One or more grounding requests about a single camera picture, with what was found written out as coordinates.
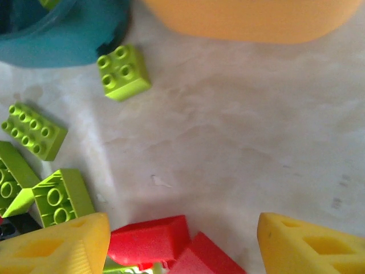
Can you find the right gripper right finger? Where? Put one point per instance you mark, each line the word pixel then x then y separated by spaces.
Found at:
pixel 313 251

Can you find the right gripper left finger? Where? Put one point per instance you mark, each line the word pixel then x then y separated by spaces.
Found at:
pixel 48 251

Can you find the lime green lego brick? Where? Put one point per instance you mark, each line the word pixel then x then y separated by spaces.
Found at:
pixel 34 131
pixel 62 197
pixel 119 269
pixel 48 3
pixel 122 71
pixel 11 171

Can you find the red lego brick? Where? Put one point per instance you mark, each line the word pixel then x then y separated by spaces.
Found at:
pixel 148 239
pixel 205 259

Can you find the black lego brick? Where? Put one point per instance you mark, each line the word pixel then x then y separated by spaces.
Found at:
pixel 14 228

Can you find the teal plastic container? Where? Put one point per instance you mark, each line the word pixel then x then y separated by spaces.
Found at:
pixel 57 40

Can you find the orange plastic container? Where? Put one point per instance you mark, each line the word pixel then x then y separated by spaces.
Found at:
pixel 251 20

